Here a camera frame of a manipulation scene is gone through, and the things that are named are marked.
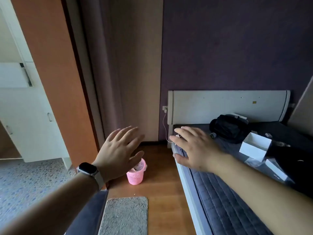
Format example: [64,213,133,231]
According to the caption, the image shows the person's left hand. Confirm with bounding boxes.
[92,125,145,183]

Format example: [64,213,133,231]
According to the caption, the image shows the person's right hand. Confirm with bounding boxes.
[169,126,227,174]

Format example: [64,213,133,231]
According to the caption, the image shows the clear plastic trash bag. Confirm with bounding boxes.
[131,160,148,173]

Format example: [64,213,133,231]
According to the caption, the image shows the pink plastic waste basket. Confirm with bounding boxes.
[126,158,147,186]

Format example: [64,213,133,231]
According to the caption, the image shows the person's left forearm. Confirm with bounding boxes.
[0,172,99,235]

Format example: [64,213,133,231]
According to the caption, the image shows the person's right forearm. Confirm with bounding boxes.
[212,153,313,235]

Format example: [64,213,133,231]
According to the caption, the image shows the black bag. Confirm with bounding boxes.
[209,114,251,144]

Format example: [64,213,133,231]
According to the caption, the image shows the white band smartwatch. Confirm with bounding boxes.
[76,162,106,191]

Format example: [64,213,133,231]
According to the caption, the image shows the white headboard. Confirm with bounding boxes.
[167,90,291,149]

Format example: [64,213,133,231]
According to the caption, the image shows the white open box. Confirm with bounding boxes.
[239,132,273,162]

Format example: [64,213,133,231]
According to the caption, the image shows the blue quilted mattress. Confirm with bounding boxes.
[172,122,313,235]

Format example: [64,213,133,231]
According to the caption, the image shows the grey shaggy floor mat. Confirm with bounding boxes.
[97,196,149,235]

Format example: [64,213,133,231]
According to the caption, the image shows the dark polished door threshold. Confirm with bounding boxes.
[65,190,109,235]

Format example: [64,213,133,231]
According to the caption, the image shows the pink curtain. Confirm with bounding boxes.
[79,0,126,146]

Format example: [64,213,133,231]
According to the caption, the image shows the white flat box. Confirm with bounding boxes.
[265,158,295,183]

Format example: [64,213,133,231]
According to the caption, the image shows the white cabinet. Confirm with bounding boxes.
[0,0,72,171]

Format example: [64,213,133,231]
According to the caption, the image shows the black garment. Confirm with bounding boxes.
[265,141,313,194]

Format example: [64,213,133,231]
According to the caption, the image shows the white charging cable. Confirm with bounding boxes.
[162,111,181,143]

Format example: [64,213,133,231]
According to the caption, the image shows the white bed frame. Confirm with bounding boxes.
[171,141,209,235]

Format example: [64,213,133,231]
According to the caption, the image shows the wooden door frame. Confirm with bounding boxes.
[9,0,99,167]

